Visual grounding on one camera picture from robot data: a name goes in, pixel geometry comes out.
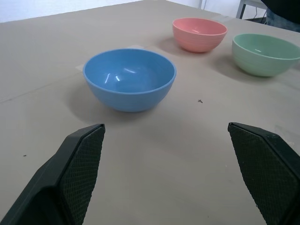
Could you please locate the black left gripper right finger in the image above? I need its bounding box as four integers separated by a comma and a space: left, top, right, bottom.
228, 122, 300, 225

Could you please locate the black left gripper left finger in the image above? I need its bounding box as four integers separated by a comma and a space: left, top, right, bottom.
0, 123, 106, 225

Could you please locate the person in dark top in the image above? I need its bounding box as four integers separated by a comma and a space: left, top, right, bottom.
260, 0, 300, 33

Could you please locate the green plastic bowl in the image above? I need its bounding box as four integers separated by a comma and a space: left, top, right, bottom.
232, 33, 300, 77

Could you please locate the red plastic bowl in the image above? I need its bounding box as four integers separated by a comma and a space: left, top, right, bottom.
172, 17, 228, 53

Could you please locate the grey metal table leg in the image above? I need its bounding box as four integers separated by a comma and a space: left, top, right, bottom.
235, 0, 249, 19

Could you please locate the blue plastic bowl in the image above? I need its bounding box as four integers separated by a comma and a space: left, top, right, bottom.
82, 48, 177, 113

